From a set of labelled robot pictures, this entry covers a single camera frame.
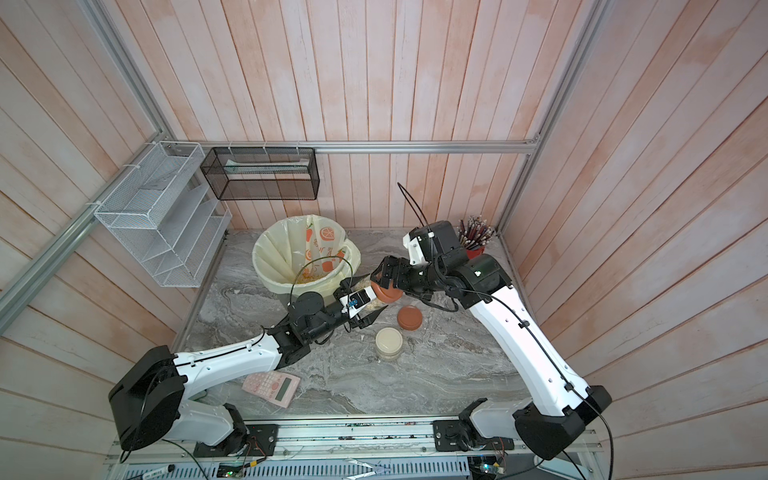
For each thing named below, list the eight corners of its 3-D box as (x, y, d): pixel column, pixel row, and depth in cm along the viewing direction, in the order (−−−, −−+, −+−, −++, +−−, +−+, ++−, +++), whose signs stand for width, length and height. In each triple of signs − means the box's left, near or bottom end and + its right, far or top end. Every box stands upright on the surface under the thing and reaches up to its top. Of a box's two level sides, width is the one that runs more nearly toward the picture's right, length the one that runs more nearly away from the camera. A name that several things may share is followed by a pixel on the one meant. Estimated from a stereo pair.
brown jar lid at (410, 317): (398, 330, 95) (398, 327, 93) (397, 308, 100) (397, 305, 98) (423, 330, 95) (423, 327, 93) (420, 308, 100) (421, 305, 98)
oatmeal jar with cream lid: (375, 362, 88) (375, 351, 82) (375, 339, 93) (375, 327, 87) (401, 362, 88) (403, 351, 82) (400, 339, 93) (401, 327, 87)
